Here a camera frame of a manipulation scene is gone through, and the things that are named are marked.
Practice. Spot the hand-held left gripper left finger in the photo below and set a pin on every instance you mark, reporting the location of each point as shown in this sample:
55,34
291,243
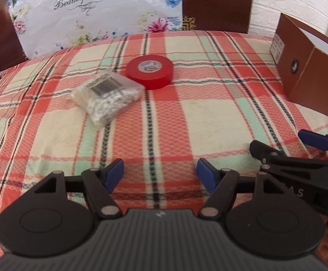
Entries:
114,172

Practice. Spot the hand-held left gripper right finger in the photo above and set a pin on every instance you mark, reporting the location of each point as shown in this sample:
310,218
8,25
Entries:
206,172

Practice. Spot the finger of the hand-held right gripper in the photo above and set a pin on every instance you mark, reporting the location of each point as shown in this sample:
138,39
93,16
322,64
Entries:
313,139
265,151

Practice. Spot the brown cardboard box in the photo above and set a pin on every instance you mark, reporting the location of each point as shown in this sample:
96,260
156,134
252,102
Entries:
316,70

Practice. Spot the clear bag of white parts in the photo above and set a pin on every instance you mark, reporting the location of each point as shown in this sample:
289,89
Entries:
107,96

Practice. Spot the red tape roll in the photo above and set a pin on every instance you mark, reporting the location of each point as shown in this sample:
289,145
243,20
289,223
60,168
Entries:
158,76

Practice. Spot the plaid blanket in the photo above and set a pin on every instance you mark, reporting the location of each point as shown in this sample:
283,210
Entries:
209,113

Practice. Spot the floral plastic bag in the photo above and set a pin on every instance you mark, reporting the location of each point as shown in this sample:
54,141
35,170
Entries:
96,25

